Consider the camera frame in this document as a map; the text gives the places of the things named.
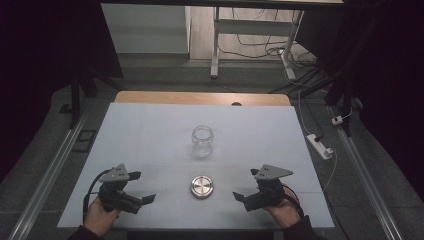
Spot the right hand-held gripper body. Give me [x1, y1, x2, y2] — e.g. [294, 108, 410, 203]
[244, 164, 294, 213]

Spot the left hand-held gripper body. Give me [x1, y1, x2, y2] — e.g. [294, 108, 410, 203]
[98, 163, 144, 215]

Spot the round silver metal lid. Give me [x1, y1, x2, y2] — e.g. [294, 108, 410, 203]
[190, 175, 215, 200]

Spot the clear glass jar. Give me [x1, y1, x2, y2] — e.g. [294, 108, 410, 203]
[191, 124, 215, 160]

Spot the person's right hand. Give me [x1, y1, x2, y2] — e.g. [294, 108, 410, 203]
[265, 196, 303, 229]

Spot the person's left hand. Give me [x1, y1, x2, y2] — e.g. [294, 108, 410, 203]
[83, 196, 121, 238]

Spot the white board table cover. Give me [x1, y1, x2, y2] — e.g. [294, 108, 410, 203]
[57, 102, 335, 231]

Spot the white power strip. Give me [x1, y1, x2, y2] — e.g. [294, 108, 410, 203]
[306, 133, 334, 161]

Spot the black metal stand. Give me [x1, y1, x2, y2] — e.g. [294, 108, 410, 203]
[289, 66, 355, 138]
[59, 66, 124, 129]

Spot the black curtain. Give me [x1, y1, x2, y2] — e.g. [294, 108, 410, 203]
[296, 0, 424, 201]
[0, 0, 124, 183]

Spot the white cabinet panel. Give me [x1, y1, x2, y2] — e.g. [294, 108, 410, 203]
[100, 3, 192, 54]

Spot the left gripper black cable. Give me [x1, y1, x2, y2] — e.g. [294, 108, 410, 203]
[82, 169, 113, 224]

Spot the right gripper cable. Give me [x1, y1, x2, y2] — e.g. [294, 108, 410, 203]
[281, 184, 306, 219]

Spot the black rectangular floor frame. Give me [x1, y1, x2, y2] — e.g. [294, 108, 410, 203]
[72, 129, 98, 154]

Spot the metal floor rail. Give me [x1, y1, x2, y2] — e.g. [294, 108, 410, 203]
[328, 106, 403, 240]
[8, 109, 91, 240]

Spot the black power cable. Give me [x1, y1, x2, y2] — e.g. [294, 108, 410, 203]
[301, 99, 326, 143]

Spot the tangle of floor cables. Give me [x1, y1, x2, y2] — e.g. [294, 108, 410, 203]
[218, 8, 318, 69]

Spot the white desk frame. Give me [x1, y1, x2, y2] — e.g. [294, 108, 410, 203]
[209, 6, 305, 81]

